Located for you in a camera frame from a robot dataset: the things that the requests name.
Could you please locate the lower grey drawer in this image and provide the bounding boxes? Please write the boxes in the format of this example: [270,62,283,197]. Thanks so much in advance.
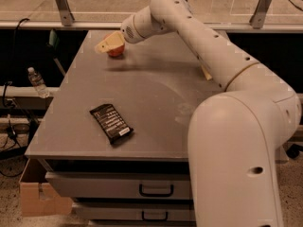
[73,202,195,221]

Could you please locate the upper grey drawer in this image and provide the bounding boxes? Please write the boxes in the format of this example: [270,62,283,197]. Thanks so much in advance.
[45,172,192,201]

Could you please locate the red apple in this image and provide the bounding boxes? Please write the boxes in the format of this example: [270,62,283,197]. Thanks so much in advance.
[104,32,125,57]

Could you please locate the grey drawer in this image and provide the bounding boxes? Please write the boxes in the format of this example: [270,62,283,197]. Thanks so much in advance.
[45,172,192,201]
[73,202,195,221]

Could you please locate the cardboard box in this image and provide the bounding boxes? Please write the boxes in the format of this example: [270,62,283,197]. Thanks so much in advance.
[19,160,72,217]

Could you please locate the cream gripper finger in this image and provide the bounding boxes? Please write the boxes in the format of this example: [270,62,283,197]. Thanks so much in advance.
[95,31,125,54]

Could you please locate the green handled tool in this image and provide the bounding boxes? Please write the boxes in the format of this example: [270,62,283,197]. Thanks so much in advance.
[46,29,65,76]

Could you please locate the right metal window bracket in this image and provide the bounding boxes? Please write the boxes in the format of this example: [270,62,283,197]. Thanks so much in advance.
[249,0,272,29]

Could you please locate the green and yellow sponge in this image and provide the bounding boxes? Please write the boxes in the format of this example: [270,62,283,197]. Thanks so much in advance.
[201,65,212,80]

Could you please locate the clear plastic water bottle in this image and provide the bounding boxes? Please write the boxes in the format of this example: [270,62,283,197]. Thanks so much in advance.
[27,67,50,98]

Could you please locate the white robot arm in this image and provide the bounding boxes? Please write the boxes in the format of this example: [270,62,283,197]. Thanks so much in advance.
[95,0,301,227]

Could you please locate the white horizontal pipe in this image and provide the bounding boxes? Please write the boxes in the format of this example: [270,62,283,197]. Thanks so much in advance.
[0,85,60,99]

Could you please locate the black snack bar wrapper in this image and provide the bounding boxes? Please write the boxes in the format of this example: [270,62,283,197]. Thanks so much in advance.
[90,104,134,144]

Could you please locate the left metal window bracket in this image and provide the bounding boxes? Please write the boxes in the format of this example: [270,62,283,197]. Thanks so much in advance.
[55,0,74,26]

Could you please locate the black cable on left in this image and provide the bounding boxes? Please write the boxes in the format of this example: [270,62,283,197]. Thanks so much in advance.
[1,17,31,109]

